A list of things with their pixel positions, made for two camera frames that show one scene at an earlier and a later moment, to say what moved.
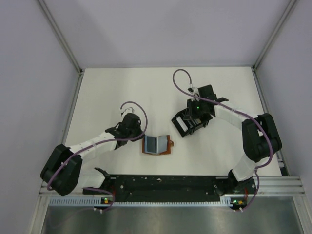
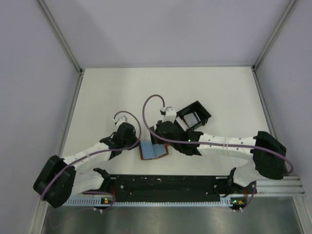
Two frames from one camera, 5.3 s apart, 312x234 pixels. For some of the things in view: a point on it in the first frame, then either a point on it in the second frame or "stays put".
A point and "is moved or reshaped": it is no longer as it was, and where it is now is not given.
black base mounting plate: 161,186 stays put
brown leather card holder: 157,146 is moved or reshaped
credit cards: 191,123 stays put
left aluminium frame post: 60,35 stays put
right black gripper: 191,113 -> 159,140
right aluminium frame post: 290,5 stays put
